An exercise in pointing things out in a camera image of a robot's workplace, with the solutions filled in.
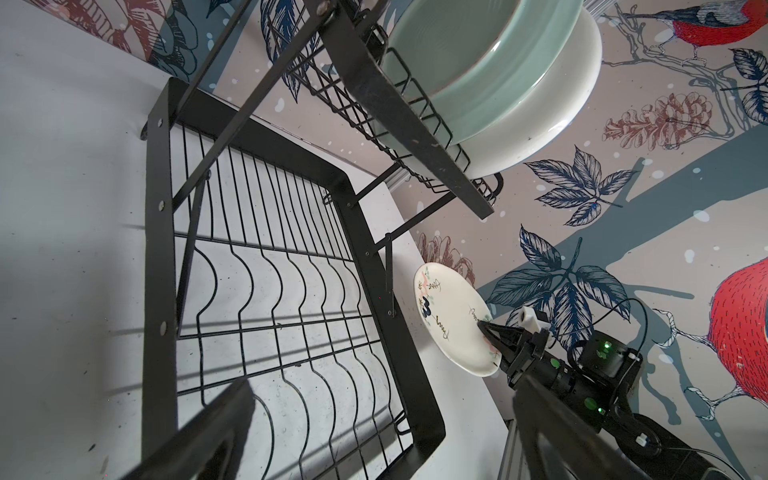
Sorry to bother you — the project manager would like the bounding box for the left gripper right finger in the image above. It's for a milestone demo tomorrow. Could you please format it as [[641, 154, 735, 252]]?
[[513, 376, 647, 480]]

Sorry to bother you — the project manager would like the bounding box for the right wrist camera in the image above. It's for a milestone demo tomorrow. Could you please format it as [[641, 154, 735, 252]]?
[[518, 306, 550, 334]]

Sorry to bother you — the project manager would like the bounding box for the black two-tier dish rack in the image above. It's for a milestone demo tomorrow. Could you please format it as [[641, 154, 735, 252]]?
[[131, 1, 500, 479]]

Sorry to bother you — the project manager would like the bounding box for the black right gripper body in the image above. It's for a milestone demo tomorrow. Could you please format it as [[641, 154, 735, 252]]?
[[500, 328, 600, 414]]

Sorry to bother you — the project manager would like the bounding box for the white plate blue rim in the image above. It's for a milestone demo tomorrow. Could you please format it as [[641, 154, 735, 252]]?
[[461, 8, 602, 179]]

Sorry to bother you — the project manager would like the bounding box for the pale green plate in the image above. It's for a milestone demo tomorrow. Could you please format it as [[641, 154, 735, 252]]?
[[381, 1, 584, 143]]

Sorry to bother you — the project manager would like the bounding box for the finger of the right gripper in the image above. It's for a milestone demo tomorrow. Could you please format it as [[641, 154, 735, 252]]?
[[477, 321, 519, 360]]

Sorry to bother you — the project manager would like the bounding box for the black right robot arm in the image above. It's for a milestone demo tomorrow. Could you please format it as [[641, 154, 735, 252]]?
[[478, 321, 728, 479]]

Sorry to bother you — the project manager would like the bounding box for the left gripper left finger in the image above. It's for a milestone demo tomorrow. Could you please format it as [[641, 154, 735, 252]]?
[[125, 378, 255, 480]]

